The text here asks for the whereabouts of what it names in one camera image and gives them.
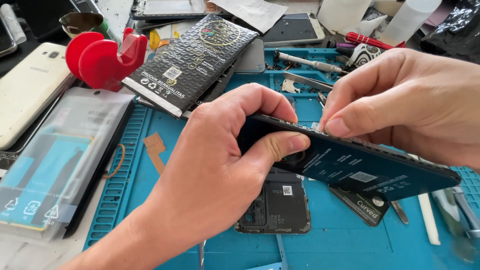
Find person's right hand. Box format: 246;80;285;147
319;48;480;171

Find person's left hand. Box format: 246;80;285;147
154;83;311;235

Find black phone display panel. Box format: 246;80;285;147
237;113;462;203

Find brown flex strip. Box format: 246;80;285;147
142;131;168;175

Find black white patterned tool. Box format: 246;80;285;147
335;43;382;68

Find black plastic bag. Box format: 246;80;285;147
420;0;480;64

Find orange rubber band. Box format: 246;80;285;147
102;143;126;179

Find white plastic bottle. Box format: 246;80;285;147
378;0;443;46

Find metal pry tool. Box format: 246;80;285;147
197;240;207;270

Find black bubble pouch gold print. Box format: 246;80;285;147
121;14;260;119

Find thin metal spudger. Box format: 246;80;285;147
390;200;410;225

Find silver precision screwdriver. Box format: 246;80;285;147
275;50;350;76

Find white plastic container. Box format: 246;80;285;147
317;0;373;35

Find metal tweezers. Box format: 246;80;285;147
281;71;334;93

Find white plastic spudger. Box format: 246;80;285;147
417;192;442;246

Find grey phone back cover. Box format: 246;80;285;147
233;37;266;74

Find black plastic opening card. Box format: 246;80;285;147
328;184;391;228

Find red tape dispenser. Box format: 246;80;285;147
65;28;149;93

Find clear packet with blue card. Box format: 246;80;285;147
0;87;136;241

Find blue silicone repair mat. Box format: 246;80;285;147
82;47;480;270

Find open phone housing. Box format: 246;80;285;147
129;0;227;22

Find white paper slip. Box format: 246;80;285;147
207;0;289;34

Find green tape roll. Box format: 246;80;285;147
59;11;121;43

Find white smartphone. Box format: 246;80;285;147
0;42;76;151

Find black phone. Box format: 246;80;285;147
0;18;18;59

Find white rolled tube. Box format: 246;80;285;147
0;3;28;46

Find red handled screwdriver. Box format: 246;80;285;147
344;31;406;50

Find black phone middle frame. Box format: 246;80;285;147
234;167;312;235

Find phone with silver frame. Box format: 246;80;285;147
262;13;326;48

